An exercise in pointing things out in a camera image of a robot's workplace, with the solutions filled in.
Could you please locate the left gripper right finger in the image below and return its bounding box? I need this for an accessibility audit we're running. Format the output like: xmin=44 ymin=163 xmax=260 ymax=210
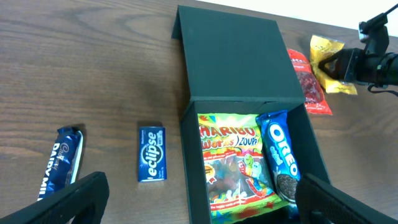
xmin=295 ymin=174 xmax=397 ymax=224

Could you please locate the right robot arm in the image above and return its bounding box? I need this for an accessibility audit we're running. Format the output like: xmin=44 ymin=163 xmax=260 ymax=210
xmin=318 ymin=48 xmax=397 ymax=87

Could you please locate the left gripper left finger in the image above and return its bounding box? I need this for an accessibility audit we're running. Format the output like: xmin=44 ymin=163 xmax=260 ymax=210
xmin=1 ymin=171 xmax=109 ymax=224

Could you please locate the Cadbury Dairy Milk bar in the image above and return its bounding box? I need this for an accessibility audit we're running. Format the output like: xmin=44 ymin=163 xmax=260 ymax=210
xmin=37 ymin=126 xmax=84 ymax=201

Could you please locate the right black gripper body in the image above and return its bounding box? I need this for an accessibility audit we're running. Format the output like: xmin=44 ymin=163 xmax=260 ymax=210
xmin=340 ymin=48 xmax=378 ymax=84

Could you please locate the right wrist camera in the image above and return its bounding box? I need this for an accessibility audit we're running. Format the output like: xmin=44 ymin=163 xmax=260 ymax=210
xmin=358 ymin=12 xmax=389 ymax=55

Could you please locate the blue Eclipse mints tin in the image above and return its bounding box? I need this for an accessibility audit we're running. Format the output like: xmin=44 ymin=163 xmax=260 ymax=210
xmin=138 ymin=126 xmax=167 ymax=182

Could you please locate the black open gift box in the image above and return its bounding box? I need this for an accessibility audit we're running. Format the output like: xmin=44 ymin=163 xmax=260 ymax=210
xmin=172 ymin=5 xmax=330 ymax=223

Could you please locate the yellow sunflower seeds bag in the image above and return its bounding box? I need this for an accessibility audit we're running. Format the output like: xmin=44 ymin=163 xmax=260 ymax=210
xmin=310 ymin=35 xmax=357 ymax=95

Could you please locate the blue Oreo cookie pack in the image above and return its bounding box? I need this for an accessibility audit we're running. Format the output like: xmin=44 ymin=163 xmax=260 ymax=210
xmin=256 ymin=110 xmax=301 ymax=219

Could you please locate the Haribo gummy worms bag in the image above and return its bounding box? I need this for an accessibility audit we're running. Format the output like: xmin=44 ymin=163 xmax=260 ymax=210
xmin=198 ymin=113 xmax=287 ymax=223

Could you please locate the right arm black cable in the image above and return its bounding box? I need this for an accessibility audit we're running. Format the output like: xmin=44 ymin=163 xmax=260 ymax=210
xmin=366 ymin=2 xmax=398 ymax=97

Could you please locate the red snack bag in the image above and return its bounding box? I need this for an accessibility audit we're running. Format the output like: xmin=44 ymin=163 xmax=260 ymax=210
xmin=287 ymin=49 xmax=333 ymax=115

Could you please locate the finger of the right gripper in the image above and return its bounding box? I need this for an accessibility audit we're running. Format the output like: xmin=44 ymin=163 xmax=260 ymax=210
xmin=318 ymin=50 xmax=345 ymax=80

